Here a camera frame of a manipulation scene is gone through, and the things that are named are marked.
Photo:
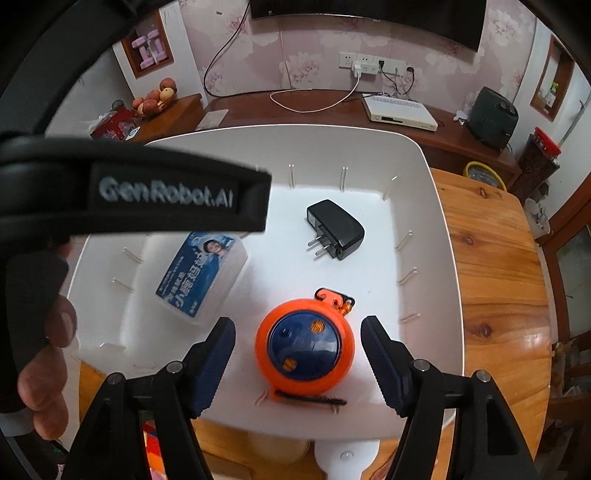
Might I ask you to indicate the black power adapter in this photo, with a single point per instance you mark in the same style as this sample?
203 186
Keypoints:
337 233

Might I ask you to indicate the dark green air fryer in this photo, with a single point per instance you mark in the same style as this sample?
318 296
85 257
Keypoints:
493 119

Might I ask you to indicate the small wooden drawer cabinet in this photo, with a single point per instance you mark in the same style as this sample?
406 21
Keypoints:
180 117

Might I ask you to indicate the gold oval compact case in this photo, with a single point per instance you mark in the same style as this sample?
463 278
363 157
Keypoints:
279 450

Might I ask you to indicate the blue labelled white box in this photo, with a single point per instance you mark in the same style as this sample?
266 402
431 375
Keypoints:
200 275

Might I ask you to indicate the white small bucket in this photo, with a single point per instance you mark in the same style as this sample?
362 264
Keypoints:
537 218

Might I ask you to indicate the person's left hand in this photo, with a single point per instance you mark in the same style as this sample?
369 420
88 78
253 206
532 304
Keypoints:
42 381

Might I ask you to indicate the yellow rimmed waste bin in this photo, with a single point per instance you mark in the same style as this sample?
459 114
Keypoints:
483 173

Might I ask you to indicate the red tissue box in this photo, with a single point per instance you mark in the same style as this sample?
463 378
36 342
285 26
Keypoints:
119 124

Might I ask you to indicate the orange blue retractable reel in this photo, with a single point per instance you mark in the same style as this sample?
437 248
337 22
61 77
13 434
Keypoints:
305 347

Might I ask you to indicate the white plastic storage bin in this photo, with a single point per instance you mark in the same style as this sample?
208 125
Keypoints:
404 273

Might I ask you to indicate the long wooden tv console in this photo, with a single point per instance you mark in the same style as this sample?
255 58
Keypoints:
450 148

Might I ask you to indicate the white set-top box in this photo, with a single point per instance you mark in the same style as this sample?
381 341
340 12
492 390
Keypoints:
394 111

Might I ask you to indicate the black wall television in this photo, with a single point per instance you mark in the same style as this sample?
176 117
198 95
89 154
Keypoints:
461 21

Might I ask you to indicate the basket of peaches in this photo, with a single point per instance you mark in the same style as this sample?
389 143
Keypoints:
156 101

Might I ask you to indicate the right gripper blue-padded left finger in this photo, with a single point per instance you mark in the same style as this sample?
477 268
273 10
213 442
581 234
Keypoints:
207 361

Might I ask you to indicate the multicolour puzzle cube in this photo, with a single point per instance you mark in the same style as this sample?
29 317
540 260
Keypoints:
152 449

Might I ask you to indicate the white handheld tape measure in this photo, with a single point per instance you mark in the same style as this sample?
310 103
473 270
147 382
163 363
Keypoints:
345 460

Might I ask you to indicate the white wall socket strip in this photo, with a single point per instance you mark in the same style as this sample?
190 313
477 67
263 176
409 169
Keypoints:
372 65

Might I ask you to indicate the dark cylinder red-lid stand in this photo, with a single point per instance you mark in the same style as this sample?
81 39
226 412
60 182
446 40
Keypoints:
537 162

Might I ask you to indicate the pink dumbbells pair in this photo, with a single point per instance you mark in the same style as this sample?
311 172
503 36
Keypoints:
150 48

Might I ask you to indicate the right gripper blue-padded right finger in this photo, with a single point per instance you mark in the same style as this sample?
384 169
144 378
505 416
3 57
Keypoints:
391 362

